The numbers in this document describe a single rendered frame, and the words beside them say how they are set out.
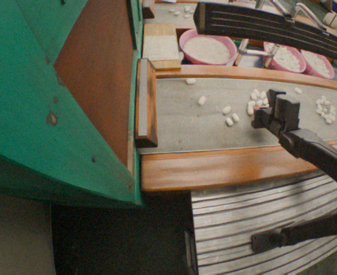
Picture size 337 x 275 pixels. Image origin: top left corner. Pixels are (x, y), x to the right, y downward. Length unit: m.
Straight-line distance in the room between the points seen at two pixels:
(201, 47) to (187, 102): 0.34
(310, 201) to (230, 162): 0.44
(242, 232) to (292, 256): 0.26
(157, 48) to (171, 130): 0.37
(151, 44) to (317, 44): 0.63
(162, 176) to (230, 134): 0.27
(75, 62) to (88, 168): 0.11
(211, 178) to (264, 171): 0.18
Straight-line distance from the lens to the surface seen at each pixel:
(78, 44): 0.21
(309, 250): 0.88
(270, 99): 0.58
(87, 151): 0.18
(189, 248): 1.00
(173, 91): 0.69
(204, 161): 0.55
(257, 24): 0.48
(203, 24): 0.43
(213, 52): 0.89
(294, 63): 1.11
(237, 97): 0.73
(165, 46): 0.81
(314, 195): 0.89
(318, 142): 0.47
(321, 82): 1.12
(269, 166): 0.64
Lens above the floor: 1.29
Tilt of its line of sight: 67 degrees down
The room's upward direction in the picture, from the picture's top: 2 degrees clockwise
